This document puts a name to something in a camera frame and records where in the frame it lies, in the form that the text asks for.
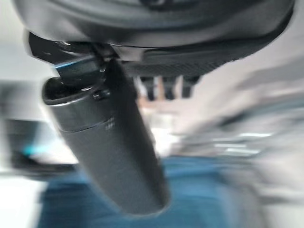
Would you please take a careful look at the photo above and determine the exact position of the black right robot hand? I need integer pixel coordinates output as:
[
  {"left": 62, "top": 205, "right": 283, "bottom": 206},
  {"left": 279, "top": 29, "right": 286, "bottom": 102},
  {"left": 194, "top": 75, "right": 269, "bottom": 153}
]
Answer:
[{"left": 10, "top": 0, "right": 295, "bottom": 216}]

